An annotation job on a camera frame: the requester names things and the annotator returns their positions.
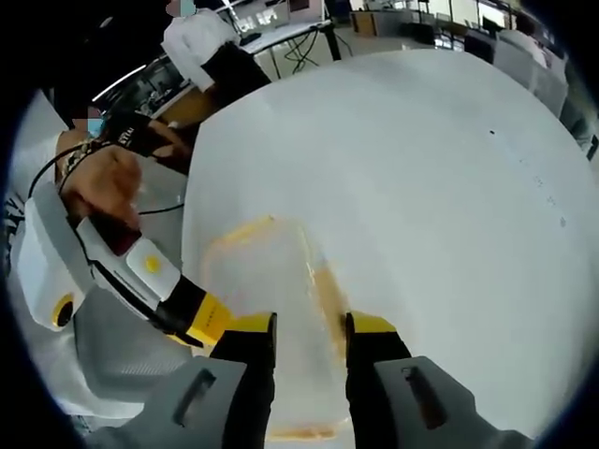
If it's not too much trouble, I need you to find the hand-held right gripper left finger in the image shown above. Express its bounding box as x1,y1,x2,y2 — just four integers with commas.
116,311,279,449

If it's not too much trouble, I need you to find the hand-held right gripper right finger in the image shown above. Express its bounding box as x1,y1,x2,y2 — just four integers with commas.
344,311,531,449

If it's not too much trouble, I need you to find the clear plastic container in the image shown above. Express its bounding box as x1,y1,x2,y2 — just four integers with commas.
205,222,350,436

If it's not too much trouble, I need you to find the clear lid with yellow buckles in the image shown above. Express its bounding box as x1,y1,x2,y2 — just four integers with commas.
200,213,358,443

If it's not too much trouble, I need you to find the person's left hand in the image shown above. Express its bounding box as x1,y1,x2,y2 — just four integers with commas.
58,148,144,234

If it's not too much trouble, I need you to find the grey mesh chair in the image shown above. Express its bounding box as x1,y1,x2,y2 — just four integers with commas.
42,280,198,421

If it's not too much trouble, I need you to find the person's white printed shirt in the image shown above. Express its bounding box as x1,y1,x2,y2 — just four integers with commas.
5,91,76,282

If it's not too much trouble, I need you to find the dark printed cloth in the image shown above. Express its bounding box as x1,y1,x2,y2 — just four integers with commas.
105,110,194,164

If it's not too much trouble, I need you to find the cluttered wooden desk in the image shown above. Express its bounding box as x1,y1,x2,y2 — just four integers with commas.
92,55,221,130

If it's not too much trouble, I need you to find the white desk with black legs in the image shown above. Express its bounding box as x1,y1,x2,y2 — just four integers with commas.
237,17,343,77

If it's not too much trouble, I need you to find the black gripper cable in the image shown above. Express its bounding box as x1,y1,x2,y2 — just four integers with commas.
26,141,118,263

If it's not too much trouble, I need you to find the black floor cable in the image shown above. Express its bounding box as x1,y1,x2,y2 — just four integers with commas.
137,192,187,217

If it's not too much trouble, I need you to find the beaded bracelet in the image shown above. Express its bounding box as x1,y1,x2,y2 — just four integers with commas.
58,138,114,181

